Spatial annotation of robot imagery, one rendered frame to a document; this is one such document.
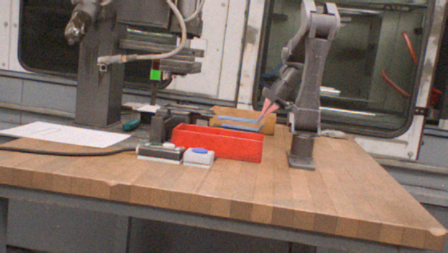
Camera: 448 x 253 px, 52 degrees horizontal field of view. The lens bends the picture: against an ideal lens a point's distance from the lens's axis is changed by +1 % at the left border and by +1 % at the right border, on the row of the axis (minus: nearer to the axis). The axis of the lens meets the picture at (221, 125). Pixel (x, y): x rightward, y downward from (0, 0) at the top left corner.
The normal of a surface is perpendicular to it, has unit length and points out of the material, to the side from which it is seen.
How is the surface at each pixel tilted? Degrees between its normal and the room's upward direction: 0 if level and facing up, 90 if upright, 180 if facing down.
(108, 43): 90
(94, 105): 90
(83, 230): 90
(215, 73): 90
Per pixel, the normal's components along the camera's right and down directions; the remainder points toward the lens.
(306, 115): 0.04, 0.22
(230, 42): -0.17, 0.13
